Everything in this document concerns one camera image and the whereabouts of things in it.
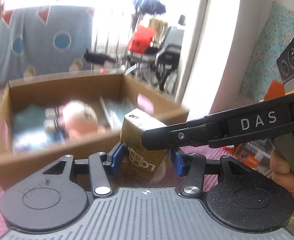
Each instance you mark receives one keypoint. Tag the person right hand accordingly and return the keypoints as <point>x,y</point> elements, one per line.
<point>281,173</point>

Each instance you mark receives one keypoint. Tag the wheelchair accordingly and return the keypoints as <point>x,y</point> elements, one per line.
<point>158,62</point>

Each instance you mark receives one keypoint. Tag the pink checkered tablecloth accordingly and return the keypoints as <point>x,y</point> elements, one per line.
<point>72,199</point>

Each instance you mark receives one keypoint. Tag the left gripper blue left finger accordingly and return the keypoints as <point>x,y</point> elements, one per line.
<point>115,158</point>

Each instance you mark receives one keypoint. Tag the dark blue hanging clothes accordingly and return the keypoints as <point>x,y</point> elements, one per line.
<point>151,7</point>

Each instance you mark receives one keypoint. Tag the red plastic bag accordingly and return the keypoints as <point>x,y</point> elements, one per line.
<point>141,39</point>

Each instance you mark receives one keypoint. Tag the beige hanging towel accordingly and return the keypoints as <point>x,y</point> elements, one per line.
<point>160,27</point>

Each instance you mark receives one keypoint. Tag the teal waffle cloth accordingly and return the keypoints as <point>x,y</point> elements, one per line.
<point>28,121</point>

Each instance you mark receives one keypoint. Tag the brown cardboard box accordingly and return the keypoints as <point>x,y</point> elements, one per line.
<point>50,91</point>

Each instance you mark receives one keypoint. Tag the blue bandage box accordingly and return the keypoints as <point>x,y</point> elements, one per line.
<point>34,141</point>

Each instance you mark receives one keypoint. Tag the blue patterned hanging sheet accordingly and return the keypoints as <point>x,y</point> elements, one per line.
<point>43,40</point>

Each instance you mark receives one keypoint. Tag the pink white plush toy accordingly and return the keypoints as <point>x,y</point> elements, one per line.
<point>76,118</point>

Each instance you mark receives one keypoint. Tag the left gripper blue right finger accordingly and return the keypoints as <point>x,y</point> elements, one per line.
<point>179,161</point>

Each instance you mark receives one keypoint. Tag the blue face mask pack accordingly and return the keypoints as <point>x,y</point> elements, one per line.
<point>115,111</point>

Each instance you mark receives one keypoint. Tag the brown tissue pack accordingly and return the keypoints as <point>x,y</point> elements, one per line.
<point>140,163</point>

